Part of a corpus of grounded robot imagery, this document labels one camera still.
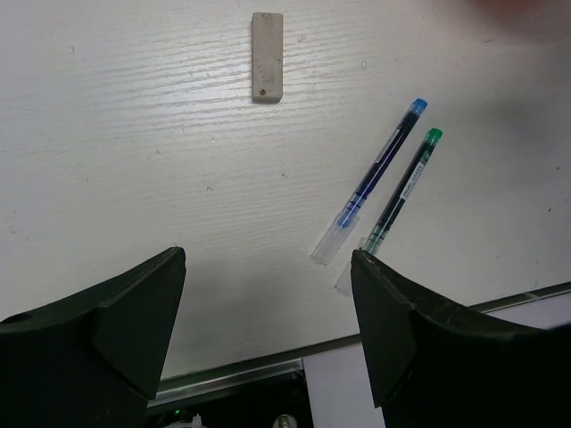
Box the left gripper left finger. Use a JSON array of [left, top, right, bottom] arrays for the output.
[[1, 247, 186, 427]]

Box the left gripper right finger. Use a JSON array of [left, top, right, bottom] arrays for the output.
[[351, 251, 570, 427]]

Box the green gel pen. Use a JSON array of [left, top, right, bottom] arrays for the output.
[[334, 128, 444, 298]]

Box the blue gel pen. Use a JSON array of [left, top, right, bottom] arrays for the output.
[[311, 98, 427, 265]]

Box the white rectangular eraser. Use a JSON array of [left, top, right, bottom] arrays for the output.
[[251, 12, 284, 103]]

